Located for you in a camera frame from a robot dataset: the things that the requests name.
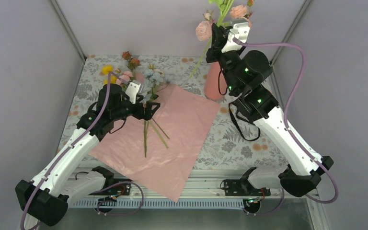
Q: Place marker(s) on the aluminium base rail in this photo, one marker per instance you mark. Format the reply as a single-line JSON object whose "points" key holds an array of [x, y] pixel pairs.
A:
{"points": [[219, 187]]}

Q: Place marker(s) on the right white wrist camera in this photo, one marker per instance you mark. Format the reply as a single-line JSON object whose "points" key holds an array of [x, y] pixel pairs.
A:
{"points": [[238, 30]]}

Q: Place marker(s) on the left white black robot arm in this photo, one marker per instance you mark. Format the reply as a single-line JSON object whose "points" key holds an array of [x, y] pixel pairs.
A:
{"points": [[48, 195]]}

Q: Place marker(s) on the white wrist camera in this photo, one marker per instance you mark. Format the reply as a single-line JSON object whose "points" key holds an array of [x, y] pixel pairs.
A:
{"points": [[238, 30], [134, 88]]}

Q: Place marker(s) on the pink cylindrical vase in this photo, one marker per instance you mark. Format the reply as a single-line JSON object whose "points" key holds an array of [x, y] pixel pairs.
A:
{"points": [[215, 85]]}

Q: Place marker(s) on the purple pink wrapping paper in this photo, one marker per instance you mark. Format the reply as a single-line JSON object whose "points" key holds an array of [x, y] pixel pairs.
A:
{"points": [[162, 158]]}

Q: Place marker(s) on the peach rose flower stem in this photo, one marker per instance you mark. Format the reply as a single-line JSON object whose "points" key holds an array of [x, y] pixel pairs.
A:
{"points": [[243, 12]]}

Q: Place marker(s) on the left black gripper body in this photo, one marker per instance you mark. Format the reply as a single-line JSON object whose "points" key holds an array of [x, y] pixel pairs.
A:
{"points": [[137, 113]]}

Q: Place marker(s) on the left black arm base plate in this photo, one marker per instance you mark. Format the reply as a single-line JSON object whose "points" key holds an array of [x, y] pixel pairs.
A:
{"points": [[121, 189]]}

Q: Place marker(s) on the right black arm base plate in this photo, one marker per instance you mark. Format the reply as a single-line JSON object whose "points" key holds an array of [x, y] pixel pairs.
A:
{"points": [[238, 187]]}

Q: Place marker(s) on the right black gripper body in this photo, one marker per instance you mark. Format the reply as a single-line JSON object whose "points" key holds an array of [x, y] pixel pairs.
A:
{"points": [[211, 55]]}

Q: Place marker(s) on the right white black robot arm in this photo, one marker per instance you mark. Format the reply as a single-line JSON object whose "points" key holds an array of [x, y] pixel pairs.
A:
{"points": [[244, 76]]}

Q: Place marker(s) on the purple flower bouquet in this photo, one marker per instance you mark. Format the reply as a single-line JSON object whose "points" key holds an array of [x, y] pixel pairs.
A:
{"points": [[152, 79]]}

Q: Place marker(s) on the floral patterned table mat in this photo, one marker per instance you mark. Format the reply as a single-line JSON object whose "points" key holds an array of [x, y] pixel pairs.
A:
{"points": [[225, 148]]}

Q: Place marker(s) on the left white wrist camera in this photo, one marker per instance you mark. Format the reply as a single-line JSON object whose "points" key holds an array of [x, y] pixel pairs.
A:
{"points": [[134, 88]]}

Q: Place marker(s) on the pink rose flower stem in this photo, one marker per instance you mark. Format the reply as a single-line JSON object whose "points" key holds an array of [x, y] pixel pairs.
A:
{"points": [[204, 29]]}

